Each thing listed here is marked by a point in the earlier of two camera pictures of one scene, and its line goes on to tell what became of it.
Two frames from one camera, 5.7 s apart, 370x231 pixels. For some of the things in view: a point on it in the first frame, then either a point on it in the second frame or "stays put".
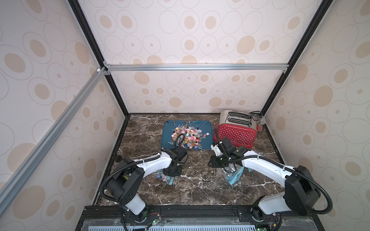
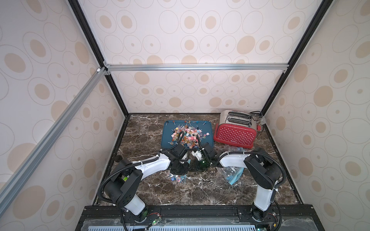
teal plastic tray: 192,134 stays put
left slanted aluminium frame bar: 56,130 stays put
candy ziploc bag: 168,179 → 180,178
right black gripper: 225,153 → 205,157
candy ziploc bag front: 233,172 stays put
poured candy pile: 191,136 stays put
